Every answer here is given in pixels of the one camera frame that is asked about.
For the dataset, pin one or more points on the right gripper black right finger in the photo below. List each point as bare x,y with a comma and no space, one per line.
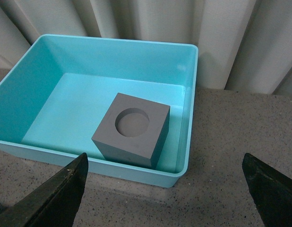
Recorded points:
271,192

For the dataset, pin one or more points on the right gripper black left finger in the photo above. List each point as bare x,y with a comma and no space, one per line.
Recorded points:
55,203

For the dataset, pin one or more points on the gray cube round hole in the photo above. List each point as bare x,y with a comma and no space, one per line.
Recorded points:
133,131

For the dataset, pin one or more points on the blue plastic box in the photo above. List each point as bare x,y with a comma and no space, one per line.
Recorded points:
53,99

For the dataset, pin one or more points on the white curtain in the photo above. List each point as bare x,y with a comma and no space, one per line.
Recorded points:
244,45

